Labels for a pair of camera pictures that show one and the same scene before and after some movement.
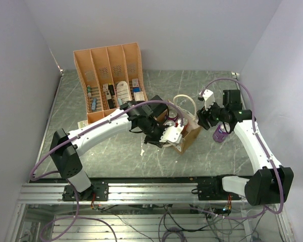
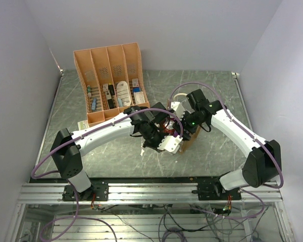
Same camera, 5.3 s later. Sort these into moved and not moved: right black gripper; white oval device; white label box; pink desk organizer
Moved: right black gripper
Not moved: pink desk organizer; white oval device; white label box
